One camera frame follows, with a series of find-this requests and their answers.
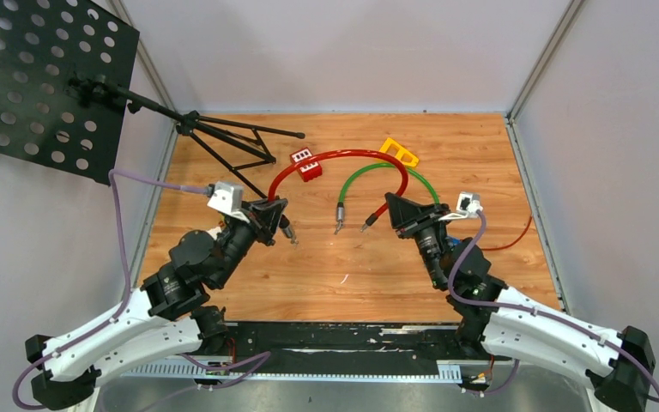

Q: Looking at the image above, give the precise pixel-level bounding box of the grey slotted cable duct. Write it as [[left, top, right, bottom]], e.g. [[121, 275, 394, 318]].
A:
[[105, 358, 463, 384]]

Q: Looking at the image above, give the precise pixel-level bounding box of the yellow triangular toy piece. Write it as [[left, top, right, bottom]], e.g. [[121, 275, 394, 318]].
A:
[[378, 137, 420, 168]]

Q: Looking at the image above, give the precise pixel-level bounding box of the red cable lock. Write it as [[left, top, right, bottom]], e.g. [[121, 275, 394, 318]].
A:
[[267, 148, 409, 247]]

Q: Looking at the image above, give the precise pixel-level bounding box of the blue green white brick stack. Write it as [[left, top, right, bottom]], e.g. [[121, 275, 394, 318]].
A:
[[446, 236, 460, 247]]

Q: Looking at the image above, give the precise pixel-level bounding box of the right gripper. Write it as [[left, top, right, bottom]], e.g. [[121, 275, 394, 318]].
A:
[[385, 194, 452, 288]]

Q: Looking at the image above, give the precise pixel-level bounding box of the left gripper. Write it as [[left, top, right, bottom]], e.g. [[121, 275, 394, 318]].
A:
[[211, 195, 287, 288]]

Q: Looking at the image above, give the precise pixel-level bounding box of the black perforated music stand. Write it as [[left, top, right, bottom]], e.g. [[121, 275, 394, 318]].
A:
[[0, 1, 275, 184]]

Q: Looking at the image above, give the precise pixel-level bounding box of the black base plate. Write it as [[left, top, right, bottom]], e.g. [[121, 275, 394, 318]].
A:
[[172, 321, 514, 377]]

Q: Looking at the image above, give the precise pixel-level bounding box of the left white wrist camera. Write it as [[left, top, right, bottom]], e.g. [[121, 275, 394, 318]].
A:
[[207, 181, 249, 223]]

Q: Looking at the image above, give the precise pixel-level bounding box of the white blue toy brick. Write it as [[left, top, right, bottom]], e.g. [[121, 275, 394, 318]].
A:
[[207, 227, 222, 238]]

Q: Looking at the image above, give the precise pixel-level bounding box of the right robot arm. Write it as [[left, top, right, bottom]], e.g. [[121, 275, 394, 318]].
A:
[[385, 192, 659, 411]]

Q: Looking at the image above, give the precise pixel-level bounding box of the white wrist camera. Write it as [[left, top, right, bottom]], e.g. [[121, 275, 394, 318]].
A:
[[438, 191, 483, 221], [207, 181, 249, 223]]

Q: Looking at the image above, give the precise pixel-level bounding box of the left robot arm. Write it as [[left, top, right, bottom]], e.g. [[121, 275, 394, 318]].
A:
[[25, 196, 288, 411]]

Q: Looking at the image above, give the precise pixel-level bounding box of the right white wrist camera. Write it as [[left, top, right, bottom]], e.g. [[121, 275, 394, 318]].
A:
[[438, 191, 483, 221]]

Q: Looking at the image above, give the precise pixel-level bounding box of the green cable lock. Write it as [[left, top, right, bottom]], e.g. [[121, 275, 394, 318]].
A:
[[334, 163, 441, 236]]

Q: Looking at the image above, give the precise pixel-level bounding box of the red window toy brick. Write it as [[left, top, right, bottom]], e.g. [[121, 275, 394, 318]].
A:
[[289, 147, 323, 183]]

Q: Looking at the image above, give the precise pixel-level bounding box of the thin red wire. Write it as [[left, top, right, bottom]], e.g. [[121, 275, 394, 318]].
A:
[[480, 215, 535, 252]]

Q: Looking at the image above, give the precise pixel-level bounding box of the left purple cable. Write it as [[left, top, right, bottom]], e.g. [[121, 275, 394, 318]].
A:
[[11, 168, 274, 412]]

